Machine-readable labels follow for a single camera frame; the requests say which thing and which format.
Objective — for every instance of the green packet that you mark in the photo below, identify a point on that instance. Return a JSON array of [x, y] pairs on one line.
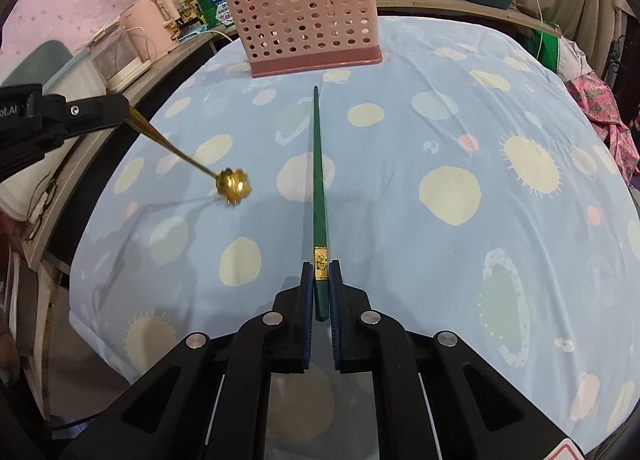
[[212, 2]]

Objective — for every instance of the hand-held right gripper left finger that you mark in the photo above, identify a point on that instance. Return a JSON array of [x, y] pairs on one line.
[[306, 310]]

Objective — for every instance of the pink perforated utensil holder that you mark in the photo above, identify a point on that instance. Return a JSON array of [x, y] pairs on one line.
[[307, 19]]

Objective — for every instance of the clear glass appliance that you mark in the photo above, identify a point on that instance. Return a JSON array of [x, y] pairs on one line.
[[120, 57]]

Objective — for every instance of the green chopstick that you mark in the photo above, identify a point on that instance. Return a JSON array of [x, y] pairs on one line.
[[319, 200]]

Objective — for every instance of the gold flower spoon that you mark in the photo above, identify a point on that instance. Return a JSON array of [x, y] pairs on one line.
[[232, 185]]

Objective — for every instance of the dark metal chair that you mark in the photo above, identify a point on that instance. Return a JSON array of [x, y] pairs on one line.
[[625, 57]]

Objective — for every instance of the blue printed tablecloth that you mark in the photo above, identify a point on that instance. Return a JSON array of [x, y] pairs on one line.
[[400, 200]]

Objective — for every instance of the green cloth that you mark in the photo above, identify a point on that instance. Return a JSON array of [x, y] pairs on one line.
[[547, 42]]

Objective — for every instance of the white storage box teal lid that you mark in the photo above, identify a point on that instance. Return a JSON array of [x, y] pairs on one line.
[[45, 89]]

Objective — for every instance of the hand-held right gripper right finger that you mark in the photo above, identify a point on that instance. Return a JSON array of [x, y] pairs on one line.
[[334, 310]]

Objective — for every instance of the eyeglasses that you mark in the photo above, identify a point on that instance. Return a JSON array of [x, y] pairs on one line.
[[42, 205]]

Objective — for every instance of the pink electric kettle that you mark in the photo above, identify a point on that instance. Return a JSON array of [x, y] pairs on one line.
[[150, 14]]

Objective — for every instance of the pink floral cloth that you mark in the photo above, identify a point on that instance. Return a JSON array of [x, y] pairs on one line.
[[607, 114]]

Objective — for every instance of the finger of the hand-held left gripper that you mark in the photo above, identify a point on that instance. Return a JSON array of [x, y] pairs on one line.
[[80, 110]]

